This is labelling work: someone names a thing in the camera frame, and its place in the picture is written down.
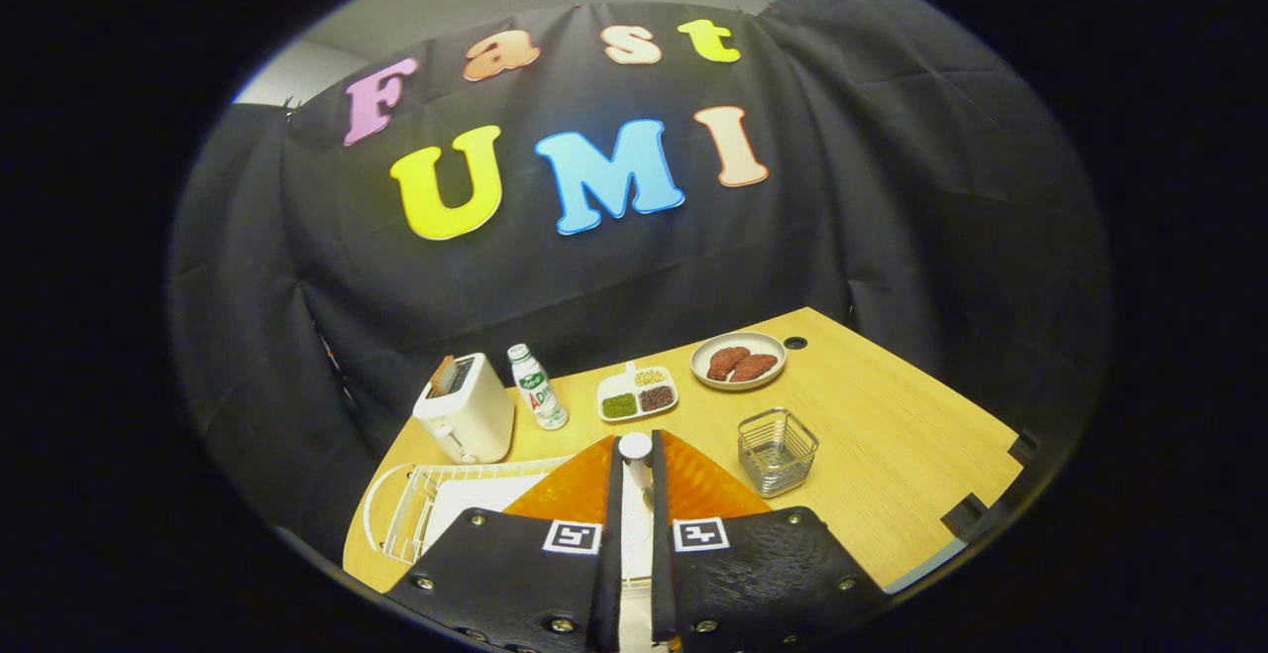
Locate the metal wire basket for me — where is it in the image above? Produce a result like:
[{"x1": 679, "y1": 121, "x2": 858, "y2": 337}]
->
[{"x1": 737, "y1": 408, "x2": 820, "y2": 498}]

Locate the black backdrop cloth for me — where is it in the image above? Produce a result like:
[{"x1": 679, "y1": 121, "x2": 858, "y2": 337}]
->
[{"x1": 168, "y1": 0, "x2": 1110, "y2": 565}]

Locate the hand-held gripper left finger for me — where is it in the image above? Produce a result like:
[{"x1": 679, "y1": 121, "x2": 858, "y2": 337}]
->
[{"x1": 384, "y1": 435, "x2": 625, "y2": 653}]

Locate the white toaster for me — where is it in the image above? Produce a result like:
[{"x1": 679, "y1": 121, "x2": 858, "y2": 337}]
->
[{"x1": 412, "y1": 353, "x2": 516, "y2": 465}]

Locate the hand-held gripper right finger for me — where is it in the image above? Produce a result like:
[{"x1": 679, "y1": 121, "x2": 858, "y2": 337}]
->
[{"x1": 649, "y1": 430, "x2": 893, "y2": 653}]

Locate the white bottle green label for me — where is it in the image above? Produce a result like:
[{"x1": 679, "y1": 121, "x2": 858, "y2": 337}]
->
[{"x1": 507, "y1": 343, "x2": 570, "y2": 431}]

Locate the white divided dish with beans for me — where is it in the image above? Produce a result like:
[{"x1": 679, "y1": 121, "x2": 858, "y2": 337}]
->
[{"x1": 596, "y1": 362, "x2": 681, "y2": 423}]

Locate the white wire dish rack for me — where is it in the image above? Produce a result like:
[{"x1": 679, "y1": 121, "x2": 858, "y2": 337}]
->
[{"x1": 363, "y1": 455, "x2": 574, "y2": 567}]

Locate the beige plate with meat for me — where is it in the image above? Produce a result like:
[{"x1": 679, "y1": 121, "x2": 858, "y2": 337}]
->
[{"x1": 689, "y1": 332, "x2": 788, "y2": 391}]

